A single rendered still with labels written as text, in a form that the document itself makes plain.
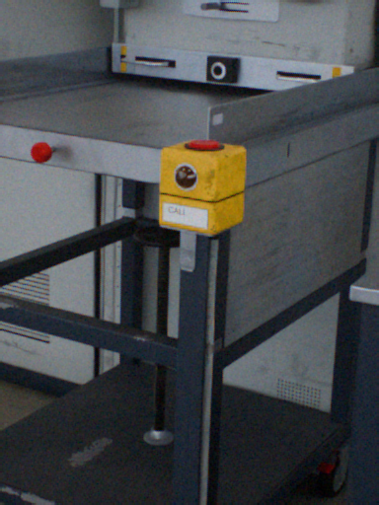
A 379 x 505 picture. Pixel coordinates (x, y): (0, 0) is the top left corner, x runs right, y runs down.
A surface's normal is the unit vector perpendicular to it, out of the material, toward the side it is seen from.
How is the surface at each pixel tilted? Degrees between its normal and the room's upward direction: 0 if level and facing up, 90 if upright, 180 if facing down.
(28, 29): 90
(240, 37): 90
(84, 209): 90
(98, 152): 90
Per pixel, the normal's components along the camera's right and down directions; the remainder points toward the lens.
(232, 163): 0.86, 0.18
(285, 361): -0.51, 0.24
